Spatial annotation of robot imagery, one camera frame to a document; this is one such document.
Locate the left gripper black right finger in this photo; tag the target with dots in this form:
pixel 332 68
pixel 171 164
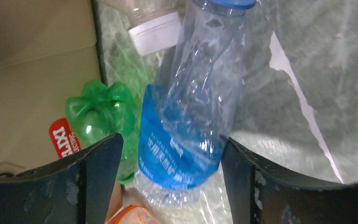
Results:
pixel 263 192

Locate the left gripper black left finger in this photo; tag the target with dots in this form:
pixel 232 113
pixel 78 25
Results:
pixel 72 190

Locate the clear bottle blue label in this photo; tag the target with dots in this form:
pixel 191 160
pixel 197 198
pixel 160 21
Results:
pixel 188 111

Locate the crushed orange label bottle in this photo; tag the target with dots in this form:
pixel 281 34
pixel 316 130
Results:
pixel 133 214

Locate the green plastic bottle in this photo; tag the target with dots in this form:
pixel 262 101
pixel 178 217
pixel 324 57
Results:
pixel 101 111

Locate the tan plastic toolbox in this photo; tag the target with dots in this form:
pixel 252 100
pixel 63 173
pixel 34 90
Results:
pixel 47 53

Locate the large orange label bottle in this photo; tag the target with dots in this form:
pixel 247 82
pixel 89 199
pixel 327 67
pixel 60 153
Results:
pixel 154 24

